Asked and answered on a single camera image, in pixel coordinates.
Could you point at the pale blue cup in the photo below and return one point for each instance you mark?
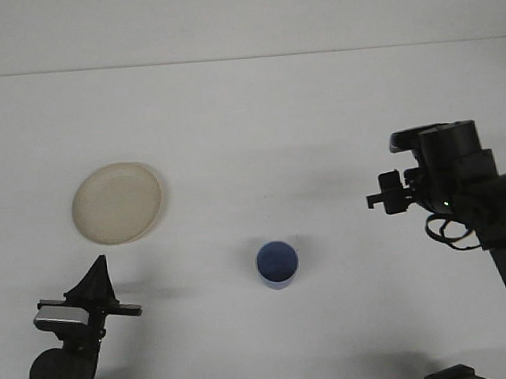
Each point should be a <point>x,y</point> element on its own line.
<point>277,263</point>

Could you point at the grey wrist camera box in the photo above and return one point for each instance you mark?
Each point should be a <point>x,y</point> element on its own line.
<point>59,316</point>
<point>403,141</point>

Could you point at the pale round plate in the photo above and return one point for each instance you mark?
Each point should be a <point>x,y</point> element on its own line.
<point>116,207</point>

